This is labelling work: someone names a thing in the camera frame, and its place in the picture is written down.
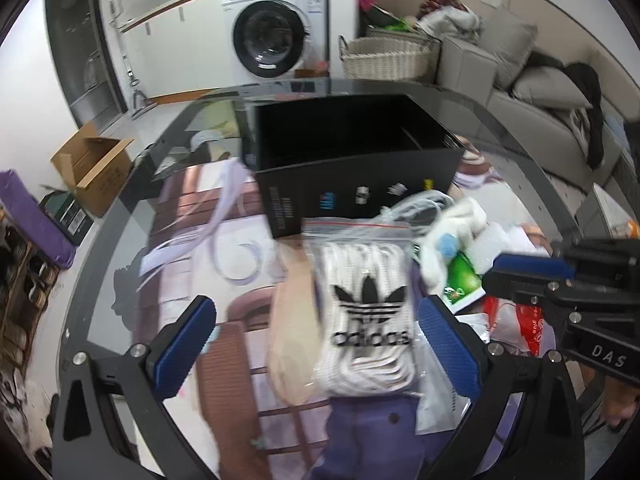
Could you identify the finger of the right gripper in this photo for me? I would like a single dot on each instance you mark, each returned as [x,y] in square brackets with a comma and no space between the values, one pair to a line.
[534,265]
[530,288]

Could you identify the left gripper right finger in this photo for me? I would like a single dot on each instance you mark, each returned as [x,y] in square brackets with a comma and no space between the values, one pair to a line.
[523,422]

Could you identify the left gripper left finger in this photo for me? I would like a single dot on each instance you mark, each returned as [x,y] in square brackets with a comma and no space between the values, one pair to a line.
[88,440]

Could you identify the red balloon glue packet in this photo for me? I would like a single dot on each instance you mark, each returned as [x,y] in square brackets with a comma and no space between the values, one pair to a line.
[518,326]

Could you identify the adidas shoelace zip bag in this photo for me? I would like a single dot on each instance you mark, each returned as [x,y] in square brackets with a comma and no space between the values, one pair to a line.
[362,278]

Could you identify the white medicine sachet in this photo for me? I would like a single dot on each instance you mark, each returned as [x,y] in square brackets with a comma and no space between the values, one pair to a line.
[440,408]

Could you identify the white foam packet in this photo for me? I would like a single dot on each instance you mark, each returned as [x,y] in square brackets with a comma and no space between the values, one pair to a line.
[491,242]

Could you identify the green medicine packet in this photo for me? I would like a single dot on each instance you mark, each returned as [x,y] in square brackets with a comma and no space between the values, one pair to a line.
[463,286]

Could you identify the grey sofa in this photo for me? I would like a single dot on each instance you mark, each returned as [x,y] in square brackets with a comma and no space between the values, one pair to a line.
[535,111]

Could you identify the cream flat shoelace bundle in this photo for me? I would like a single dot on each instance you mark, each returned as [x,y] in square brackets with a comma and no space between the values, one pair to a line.
[294,339]

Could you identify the grey cushion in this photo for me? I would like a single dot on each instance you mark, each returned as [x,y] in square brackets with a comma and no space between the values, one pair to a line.
[509,39]

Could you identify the dark green box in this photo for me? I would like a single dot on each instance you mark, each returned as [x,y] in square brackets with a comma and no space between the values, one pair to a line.
[68,215]

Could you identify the black cardboard box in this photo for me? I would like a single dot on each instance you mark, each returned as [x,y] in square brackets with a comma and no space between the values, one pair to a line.
[345,157]

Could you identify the pile of clothes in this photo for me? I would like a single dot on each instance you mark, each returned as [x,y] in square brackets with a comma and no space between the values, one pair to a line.
[440,18]

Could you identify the brown cardboard box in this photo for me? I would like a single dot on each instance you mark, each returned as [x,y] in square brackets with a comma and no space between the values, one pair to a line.
[94,167]

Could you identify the white wicker basket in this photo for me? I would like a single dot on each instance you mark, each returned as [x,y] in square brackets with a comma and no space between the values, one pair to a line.
[383,58]

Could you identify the mop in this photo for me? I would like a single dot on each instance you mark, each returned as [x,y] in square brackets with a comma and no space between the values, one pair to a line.
[140,103]

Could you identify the white washing machine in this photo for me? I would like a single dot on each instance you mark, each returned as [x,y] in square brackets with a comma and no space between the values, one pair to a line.
[275,39]

